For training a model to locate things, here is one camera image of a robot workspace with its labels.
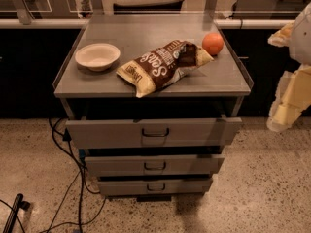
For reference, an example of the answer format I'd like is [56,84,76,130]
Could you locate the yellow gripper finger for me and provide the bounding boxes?
[267,22,294,47]
[266,65,311,132]

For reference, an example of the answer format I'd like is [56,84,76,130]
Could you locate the grey bottom drawer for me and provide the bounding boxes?
[98,178,213,197]

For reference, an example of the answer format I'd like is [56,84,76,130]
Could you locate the grey drawer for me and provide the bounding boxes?
[66,117,242,149]
[85,154,225,177]
[98,178,213,197]

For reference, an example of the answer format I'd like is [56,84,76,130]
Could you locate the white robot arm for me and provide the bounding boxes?
[266,4,311,132]

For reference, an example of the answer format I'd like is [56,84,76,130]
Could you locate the grey drawer cabinet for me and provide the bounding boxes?
[52,13,255,203]

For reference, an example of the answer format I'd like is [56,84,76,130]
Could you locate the grey top drawer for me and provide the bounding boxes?
[66,117,242,149]

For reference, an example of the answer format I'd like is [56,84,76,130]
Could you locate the grey middle drawer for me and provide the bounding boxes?
[85,154,225,177]

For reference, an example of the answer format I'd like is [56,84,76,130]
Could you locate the orange fruit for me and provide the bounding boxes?
[202,33,224,55]

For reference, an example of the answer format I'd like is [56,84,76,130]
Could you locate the dark chair back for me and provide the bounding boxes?
[113,0,185,15]

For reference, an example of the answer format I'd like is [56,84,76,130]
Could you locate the brown yellow chip bag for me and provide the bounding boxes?
[117,40,213,98]

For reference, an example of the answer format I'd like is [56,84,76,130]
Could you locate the white paper bowl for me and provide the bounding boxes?
[75,43,121,72]

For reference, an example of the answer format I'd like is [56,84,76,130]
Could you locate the black stand leg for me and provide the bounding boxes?
[3,193,30,233]

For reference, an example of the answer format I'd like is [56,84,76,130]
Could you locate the black floor cable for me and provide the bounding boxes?
[38,117,108,233]

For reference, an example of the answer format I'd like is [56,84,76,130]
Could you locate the grey metal post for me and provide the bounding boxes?
[12,0,33,25]

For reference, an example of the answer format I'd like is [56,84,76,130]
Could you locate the white horizontal rail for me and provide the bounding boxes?
[0,19,294,29]

